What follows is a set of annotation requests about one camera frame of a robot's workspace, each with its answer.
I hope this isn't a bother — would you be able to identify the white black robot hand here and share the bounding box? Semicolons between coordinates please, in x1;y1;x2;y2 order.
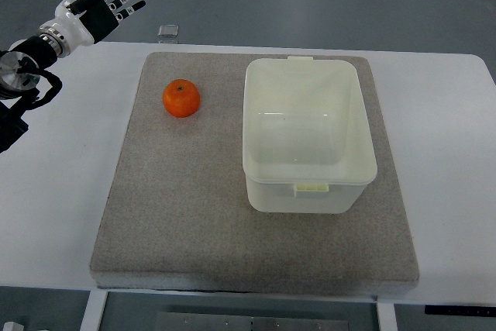
38;0;146;58

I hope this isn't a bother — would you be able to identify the white plastic box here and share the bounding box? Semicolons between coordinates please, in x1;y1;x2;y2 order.
243;57;377;214

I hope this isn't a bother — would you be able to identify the white table leg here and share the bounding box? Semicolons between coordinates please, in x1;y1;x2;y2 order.
80;290;108;331
376;302;398;331

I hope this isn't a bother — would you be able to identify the small clear square object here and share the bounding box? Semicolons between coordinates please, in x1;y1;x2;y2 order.
157;24;179;39

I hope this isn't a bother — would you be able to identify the small white block floor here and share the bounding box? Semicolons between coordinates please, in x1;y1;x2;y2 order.
2;321;24;331

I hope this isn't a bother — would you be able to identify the white table leg right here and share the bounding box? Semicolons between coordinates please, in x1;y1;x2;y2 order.
376;302;398;331

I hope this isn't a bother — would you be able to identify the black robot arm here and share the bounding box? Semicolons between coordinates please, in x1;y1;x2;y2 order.
1;34;63;152

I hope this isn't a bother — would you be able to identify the white table leg left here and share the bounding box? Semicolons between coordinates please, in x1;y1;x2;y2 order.
80;290;108;331

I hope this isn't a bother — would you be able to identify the grey metal base plate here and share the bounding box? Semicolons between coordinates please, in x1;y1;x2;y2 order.
155;312;350;331

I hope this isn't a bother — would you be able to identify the black table control panel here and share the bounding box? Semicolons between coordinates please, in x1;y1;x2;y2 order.
424;305;496;318

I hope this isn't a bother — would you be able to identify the grey foam mat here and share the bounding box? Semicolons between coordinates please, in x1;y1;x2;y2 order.
90;52;419;296

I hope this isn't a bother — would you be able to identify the orange fruit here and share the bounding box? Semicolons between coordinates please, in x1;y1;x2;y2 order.
162;79;201;118

